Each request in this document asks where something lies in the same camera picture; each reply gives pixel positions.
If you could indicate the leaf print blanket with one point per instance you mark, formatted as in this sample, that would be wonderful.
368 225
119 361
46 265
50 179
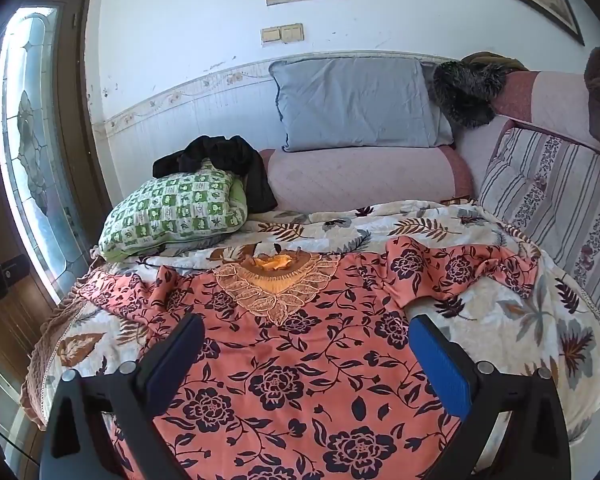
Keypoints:
505 330

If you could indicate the orange floral garment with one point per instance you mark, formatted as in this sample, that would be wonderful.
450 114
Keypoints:
300 385

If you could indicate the pink quilted backrest cover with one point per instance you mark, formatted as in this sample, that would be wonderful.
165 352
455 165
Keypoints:
545 95

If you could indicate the black door lock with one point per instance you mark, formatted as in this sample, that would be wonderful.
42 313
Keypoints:
5 274

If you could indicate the black garment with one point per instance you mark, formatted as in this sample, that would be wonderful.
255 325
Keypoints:
230 152

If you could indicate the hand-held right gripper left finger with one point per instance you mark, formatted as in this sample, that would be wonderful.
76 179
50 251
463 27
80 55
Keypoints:
172 366

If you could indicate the beige wall switch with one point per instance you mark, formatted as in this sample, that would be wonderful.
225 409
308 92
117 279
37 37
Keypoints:
271 35
292 33

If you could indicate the stained glass door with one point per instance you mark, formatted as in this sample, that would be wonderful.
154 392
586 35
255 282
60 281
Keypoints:
30 135

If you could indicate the olive cloth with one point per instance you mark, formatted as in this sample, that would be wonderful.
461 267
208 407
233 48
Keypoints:
490 59

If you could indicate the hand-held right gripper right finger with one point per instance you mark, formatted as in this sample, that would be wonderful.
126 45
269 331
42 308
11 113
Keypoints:
442 375

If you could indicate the green checkered pillow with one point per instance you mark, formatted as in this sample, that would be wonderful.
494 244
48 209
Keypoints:
170 215

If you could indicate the dark fuzzy garment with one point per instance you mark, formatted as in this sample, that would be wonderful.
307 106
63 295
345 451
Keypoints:
465 90

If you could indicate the striped floral cushion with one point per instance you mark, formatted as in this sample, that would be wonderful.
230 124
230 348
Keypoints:
545 190

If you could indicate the blue-grey pillow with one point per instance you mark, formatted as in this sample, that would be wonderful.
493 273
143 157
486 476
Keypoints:
355 105

